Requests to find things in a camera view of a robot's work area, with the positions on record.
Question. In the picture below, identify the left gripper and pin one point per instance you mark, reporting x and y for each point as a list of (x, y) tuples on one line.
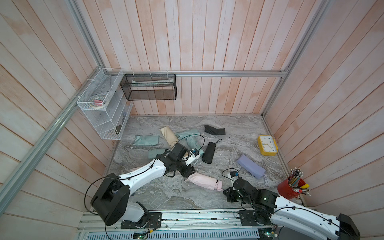
[(187, 172)]

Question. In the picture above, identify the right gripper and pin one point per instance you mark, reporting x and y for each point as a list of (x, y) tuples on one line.
[(229, 195)]

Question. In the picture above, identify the mint green umbrella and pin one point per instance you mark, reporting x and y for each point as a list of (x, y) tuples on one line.
[(194, 145), (154, 152)]

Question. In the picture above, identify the mint green sleeve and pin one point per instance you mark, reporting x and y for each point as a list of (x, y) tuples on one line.
[(152, 140), (187, 133)]

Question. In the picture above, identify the pink umbrella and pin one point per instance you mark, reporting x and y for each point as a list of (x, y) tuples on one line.
[(205, 182)]

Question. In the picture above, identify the black umbrella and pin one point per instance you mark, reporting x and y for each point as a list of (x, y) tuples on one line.
[(210, 151)]

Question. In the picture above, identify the black sleeve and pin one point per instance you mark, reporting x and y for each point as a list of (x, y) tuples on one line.
[(214, 131)]

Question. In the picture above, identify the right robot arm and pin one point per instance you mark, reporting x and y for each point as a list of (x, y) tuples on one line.
[(309, 222)]

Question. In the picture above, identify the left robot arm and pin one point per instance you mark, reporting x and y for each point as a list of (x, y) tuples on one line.
[(111, 201)]

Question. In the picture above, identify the red pen holder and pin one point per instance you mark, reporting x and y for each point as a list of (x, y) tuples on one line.
[(294, 186)]

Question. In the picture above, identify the lavender umbrella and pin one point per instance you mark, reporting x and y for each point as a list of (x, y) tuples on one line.
[(249, 165)]

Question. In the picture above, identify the yellow alarm clock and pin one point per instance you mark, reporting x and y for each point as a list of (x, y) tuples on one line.
[(267, 145)]

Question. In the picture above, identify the black mesh basket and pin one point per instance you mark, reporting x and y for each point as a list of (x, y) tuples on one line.
[(149, 87)]

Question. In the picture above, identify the tape roll on shelf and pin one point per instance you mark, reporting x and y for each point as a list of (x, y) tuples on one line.
[(99, 102)]

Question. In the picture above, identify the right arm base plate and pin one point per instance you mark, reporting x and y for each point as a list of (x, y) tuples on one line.
[(250, 218)]

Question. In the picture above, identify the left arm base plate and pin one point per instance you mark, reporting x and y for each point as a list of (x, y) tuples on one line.
[(150, 221)]

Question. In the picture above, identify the white wire shelf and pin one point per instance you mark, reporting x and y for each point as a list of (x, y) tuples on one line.
[(109, 122)]

